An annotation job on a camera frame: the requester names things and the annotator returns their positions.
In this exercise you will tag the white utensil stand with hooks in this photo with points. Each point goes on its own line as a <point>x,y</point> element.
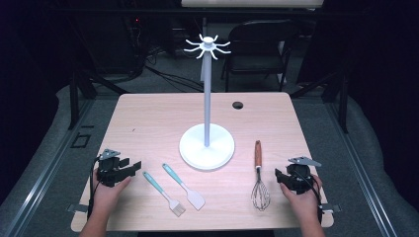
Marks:
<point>207,148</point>

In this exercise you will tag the person's left hand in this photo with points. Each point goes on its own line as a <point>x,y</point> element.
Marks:
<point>105,197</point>

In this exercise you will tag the black folding chair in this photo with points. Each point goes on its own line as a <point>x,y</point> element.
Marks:
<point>260,36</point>

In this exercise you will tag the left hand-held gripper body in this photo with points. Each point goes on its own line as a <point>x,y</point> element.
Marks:
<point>108,173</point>

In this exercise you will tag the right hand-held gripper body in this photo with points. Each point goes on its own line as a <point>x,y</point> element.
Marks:
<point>299,177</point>

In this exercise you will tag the black metal frame stand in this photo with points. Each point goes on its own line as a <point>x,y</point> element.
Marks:
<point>74,98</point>
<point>343,105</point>

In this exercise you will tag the grey metal table bracket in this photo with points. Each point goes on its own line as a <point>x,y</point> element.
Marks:
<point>331,208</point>
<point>77,208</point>

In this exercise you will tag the person's right hand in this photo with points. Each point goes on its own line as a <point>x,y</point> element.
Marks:
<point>306,207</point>

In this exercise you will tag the aluminium floor rail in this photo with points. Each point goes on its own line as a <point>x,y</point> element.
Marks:
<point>49,164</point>
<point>362,171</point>

